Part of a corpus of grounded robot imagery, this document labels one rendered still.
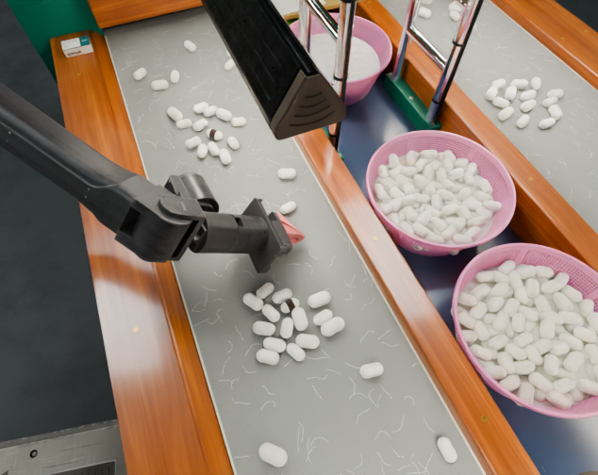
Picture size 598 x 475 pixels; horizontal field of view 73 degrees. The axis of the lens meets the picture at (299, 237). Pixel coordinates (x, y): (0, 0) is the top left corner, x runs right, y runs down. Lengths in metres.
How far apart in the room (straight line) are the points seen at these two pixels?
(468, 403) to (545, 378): 0.15
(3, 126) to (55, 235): 1.28
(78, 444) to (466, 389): 0.72
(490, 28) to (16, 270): 1.73
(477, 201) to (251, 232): 0.44
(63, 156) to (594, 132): 0.97
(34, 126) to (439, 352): 0.60
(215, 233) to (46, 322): 1.19
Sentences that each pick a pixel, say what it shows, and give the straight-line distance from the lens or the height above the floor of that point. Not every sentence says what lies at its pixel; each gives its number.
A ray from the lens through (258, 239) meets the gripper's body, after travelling 0.58.
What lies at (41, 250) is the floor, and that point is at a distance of 1.83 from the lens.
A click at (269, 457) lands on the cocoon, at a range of 0.59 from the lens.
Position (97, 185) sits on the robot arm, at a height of 0.98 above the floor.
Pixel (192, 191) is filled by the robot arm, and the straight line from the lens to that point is 0.59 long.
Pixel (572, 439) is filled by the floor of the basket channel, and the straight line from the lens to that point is 0.79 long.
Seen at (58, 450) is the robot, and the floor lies 0.47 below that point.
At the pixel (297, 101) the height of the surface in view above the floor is 1.09.
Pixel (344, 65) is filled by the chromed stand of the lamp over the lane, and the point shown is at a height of 0.93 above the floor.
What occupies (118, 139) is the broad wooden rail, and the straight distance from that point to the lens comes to 0.89.
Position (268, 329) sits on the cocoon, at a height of 0.76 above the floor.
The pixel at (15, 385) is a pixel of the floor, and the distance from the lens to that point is 1.64.
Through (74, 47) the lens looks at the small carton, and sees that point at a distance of 1.12.
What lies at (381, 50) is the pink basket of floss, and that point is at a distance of 1.09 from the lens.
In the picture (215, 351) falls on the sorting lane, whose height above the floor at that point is 0.74.
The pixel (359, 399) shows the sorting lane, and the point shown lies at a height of 0.74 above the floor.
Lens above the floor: 1.35
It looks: 59 degrees down
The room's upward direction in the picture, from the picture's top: straight up
